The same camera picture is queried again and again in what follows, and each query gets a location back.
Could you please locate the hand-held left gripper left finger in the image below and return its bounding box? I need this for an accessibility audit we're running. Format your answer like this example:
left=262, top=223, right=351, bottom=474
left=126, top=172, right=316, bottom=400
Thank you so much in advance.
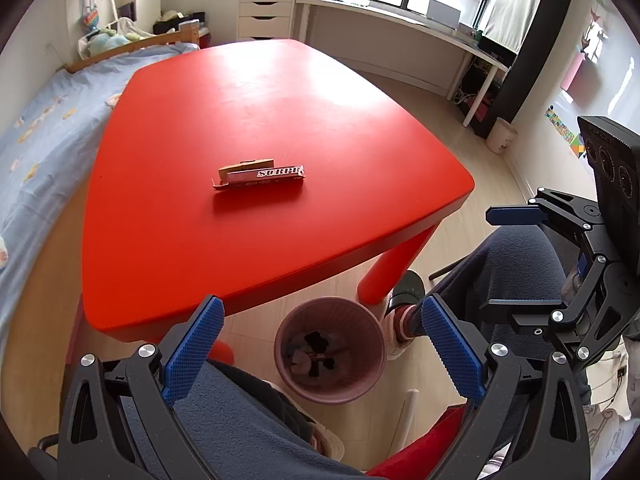
left=57, top=295, right=226, bottom=480

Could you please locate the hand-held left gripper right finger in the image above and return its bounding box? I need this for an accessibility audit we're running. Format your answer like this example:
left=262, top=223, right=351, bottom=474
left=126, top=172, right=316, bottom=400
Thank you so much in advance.
left=420, top=293, right=593, bottom=480

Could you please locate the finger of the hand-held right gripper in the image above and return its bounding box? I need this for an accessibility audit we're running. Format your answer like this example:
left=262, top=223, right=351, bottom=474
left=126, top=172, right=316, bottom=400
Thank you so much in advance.
left=485, top=187, right=601, bottom=233
left=479, top=255, right=621, bottom=348

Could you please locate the pink waste bin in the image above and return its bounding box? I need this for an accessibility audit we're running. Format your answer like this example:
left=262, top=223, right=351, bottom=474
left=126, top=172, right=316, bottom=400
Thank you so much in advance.
left=274, top=297, right=388, bottom=405

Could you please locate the black patterned sock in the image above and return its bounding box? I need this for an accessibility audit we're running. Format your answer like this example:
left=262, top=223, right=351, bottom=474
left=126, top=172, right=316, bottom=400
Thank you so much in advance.
left=304, top=330, right=331, bottom=353

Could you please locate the red printed paper box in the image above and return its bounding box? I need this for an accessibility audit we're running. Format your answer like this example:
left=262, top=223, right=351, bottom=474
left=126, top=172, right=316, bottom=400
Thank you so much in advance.
left=212, top=164, right=307, bottom=192

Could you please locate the red table leg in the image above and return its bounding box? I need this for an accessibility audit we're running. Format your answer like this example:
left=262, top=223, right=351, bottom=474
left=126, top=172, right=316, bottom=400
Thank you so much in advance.
left=210, top=340, right=236, bottom=366
left=356, top=225, right=441, bottom=306

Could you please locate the person's right leg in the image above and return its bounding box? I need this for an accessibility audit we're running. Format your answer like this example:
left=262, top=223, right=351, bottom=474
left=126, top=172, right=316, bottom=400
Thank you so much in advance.
left=430, top=225, right=591, bottom=406

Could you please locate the person's leg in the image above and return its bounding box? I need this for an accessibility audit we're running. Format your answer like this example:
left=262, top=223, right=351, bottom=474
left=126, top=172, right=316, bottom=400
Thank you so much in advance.
left=122, top=360, right=361, bottom=480
left=430, top=225, right=591, bottom=406

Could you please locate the dark green slipper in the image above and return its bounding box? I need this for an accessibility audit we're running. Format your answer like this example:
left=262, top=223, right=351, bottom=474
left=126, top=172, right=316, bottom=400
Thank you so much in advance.
left=390, top=270, right=426, bottom=306

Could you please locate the small white waste bin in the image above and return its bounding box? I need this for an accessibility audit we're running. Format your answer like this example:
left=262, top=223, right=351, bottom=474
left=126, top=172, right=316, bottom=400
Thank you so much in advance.
left=486, top=116, right=518, bottom=155

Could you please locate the person's left leg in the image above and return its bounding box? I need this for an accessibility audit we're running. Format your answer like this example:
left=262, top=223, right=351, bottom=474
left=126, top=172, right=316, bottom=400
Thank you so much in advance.
left=122, top=360, right=361, bottom=480

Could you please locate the red chair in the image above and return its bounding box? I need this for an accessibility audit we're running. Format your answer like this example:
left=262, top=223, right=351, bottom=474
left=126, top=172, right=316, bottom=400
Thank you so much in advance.
left=367, top=389, right=471, bottom=480

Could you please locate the white printed garment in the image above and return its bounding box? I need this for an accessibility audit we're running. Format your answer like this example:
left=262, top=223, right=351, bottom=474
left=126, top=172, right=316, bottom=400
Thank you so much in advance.
left=480, top=335, right=640, bottom=480

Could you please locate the black tall panel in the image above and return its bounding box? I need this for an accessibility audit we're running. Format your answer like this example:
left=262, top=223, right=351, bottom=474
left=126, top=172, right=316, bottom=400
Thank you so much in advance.
left=475, top=0, right=576, bottom=138

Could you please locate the white curved desk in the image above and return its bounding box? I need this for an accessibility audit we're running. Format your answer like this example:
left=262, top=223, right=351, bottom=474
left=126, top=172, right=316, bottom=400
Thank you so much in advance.
left=295, top=0, right=511, bottom=128

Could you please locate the white curtain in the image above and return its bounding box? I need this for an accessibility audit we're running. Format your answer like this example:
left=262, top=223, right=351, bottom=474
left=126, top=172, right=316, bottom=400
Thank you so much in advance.
left=475, top=0, right=551, bottom=53

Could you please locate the silver laptop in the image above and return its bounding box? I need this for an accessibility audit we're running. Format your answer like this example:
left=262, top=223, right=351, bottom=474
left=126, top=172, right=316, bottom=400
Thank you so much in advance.
left=426, top=0, right=462, bottom=28

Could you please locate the bed with blue sheet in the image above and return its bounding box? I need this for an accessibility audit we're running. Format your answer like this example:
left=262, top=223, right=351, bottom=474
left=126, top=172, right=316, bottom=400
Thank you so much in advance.
left=0, top=42, right=201, bottom=341

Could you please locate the pile of plush toys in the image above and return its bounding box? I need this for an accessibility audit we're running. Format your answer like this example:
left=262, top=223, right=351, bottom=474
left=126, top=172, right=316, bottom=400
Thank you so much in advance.
left=77, top=27, right=156, bottom=56

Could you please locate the white drawer unit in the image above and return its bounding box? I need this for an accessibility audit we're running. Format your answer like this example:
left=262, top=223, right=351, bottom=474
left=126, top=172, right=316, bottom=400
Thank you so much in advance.
left=237, top=0, right=296, bottom=42

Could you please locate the black box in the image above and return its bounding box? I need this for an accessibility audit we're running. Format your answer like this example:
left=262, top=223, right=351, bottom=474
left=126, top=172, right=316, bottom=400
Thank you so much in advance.
left=152, top=19, right=207, bottom=37

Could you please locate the colourful wall sticker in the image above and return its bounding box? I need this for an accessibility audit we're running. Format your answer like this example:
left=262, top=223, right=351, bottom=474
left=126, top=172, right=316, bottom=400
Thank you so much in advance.
left=545, top=105, right=586, bottom=158

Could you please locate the wooden bed frame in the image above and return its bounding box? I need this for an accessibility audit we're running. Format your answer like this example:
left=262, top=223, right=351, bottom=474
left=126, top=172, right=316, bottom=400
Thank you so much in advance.
left=65, top=25, right=201, bottom=73

